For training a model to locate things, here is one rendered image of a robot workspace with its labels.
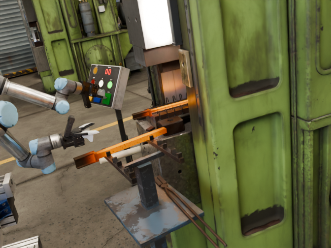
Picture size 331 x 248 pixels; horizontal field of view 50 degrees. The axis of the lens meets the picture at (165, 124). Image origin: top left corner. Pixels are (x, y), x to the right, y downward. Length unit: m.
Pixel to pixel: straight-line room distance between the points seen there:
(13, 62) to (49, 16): 3.29
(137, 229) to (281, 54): 1.00
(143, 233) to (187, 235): 0.76
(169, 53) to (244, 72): 0.42
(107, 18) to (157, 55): 5.13
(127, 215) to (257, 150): 0.74
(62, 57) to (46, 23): 0.66
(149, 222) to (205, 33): 0.81
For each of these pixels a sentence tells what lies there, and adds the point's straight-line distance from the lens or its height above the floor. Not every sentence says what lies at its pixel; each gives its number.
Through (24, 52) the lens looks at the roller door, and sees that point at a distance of 9.86.
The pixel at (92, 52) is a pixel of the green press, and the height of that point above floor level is 0.66.
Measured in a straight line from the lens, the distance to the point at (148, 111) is 1.96.
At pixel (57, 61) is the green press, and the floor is 0.62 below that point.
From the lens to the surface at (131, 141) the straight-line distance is 1.55.
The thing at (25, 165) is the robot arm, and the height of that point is 0.87.
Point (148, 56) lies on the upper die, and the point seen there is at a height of 1.32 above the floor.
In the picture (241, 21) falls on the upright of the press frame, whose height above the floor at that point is 1.45.
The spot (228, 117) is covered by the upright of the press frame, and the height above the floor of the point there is 1.05.
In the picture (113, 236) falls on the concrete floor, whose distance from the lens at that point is 2.74.
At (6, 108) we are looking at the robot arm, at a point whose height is 1.26.
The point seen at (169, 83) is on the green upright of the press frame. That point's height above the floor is 1.08.
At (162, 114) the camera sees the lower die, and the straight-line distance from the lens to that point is 1.93.
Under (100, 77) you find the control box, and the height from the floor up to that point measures 1.13.
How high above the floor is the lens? 1.65
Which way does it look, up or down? 22 degrees down
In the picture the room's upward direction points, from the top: 9 degrees counter-clockwise
